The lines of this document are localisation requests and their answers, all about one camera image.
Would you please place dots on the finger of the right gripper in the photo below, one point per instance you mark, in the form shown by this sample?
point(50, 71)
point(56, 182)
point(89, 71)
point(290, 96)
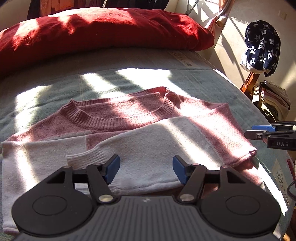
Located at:
point(282, 140)
point(275, 127)

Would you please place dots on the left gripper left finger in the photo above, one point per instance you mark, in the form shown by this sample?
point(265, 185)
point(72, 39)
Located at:
point(99, 177)

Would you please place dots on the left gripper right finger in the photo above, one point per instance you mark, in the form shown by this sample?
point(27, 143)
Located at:
point(191, 177)

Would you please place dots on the pink and white sweater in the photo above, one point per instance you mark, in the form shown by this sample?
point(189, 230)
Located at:
point(145, 129)

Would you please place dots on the folded clothes stack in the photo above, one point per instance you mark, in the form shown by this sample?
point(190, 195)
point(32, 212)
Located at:
point(272, 101)

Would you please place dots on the wooden chair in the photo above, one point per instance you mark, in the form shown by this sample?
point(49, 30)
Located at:
point(248, 86)

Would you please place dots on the navy star-patterned garment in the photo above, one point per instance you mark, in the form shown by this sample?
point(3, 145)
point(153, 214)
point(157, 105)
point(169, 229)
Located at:
point(263, 48)

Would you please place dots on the green plaid bed blanket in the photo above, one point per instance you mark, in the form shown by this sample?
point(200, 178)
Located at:
point(60, 207)

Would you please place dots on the right orange curtain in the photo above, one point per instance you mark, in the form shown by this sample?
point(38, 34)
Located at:
point(218, 21)

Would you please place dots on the metal drying rack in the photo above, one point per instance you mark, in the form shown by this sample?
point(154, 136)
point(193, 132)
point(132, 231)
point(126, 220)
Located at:
point(190, 7)

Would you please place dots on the red duvet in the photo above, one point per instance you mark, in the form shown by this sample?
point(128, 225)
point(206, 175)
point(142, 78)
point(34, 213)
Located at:
point(85, 29)

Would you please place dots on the black hanging jacket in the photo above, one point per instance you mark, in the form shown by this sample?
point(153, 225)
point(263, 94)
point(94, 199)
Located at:
point(139, 4)

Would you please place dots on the orange hanging cloth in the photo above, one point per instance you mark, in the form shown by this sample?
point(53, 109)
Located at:
point(40, 8)

